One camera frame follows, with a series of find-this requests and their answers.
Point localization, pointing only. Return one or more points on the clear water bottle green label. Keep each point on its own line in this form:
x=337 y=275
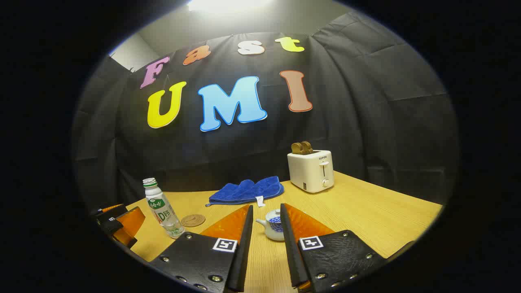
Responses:
x=162 y=207

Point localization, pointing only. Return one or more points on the round brown coaster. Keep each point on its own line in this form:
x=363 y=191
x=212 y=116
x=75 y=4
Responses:
x=193 y=220

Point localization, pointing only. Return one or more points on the white blue-patterned teacup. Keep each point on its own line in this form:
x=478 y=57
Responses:
x=273 y=231

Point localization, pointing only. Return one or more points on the blue towel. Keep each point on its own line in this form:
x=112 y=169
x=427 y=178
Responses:
x=248 y=190

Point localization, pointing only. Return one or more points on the white toaster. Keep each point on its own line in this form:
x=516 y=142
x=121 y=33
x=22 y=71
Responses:
x=309 y=173

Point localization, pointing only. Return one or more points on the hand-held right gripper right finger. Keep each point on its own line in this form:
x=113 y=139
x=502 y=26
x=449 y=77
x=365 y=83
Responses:
x=290 y=252

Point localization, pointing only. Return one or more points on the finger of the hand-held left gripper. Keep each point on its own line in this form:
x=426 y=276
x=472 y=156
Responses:
x=112 y=213
x=130 y=221

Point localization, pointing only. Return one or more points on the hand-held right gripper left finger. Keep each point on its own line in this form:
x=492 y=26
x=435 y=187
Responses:
x=244 y=252

